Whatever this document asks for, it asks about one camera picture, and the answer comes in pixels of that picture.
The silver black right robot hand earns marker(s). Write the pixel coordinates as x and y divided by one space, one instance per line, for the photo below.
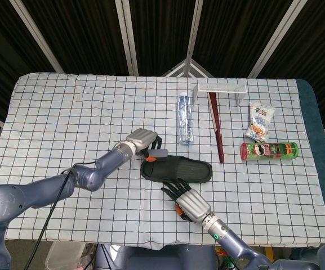
191 204

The clear plastic water bottle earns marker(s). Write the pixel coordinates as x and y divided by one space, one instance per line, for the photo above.
185 121

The clear plastic box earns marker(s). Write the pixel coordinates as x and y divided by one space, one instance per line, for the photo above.
63 256

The white metal frame post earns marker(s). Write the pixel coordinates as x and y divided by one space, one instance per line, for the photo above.
35 33
275 39
193 31
127 36

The white triangular frame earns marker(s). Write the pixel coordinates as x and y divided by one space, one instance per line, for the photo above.
191 66

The dark red folded fan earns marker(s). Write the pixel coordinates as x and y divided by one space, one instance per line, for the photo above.
217 129

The blue padded table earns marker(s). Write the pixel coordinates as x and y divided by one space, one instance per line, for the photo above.
320 126

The green chips can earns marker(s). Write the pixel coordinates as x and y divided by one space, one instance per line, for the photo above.
269 152

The white checked tablecloth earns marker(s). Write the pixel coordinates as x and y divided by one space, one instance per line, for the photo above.
94 107

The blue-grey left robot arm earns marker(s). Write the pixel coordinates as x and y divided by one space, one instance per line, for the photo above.
38 188

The white snack bag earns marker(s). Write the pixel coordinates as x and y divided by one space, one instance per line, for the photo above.
259 121

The black slipper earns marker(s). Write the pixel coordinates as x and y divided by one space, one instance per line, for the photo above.
184 170

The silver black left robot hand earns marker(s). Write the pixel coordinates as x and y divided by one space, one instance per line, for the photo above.
142 137

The white metal rack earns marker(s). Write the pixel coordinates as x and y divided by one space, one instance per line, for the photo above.
221 87

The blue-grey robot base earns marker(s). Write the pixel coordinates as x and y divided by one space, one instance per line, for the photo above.
156 258

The grey brush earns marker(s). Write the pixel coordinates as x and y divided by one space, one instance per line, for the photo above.
159 153

